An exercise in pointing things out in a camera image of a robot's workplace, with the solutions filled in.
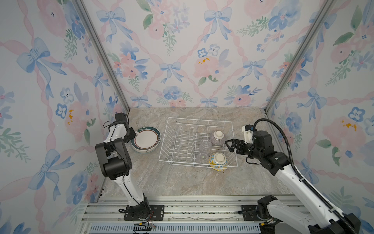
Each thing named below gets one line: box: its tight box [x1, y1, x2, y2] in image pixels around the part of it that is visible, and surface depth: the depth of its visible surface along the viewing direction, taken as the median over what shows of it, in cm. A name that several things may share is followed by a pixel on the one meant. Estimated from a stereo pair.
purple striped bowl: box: [211, 130, 225, 146], surface depth 98 cm
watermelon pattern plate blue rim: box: [130, 141, 161, 154], surface depth 96 cm
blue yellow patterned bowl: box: [208, 152, 229, 172], surface depth 87 cm
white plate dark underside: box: [130, 126, 162, 154], surface depth 100 cm
